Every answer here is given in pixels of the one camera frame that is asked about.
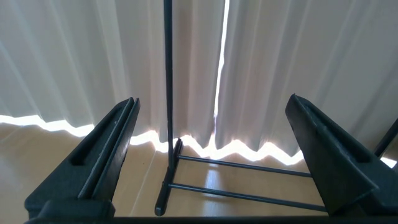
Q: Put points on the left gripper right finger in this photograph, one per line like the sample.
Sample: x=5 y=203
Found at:
x=335 y=161

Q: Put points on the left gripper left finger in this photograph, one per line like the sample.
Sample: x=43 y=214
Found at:
x=93 y=161

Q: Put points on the black clothes rack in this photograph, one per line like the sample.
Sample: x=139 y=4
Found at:
x=168 y=77

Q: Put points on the beige curtain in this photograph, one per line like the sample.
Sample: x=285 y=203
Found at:
x=77 y=56

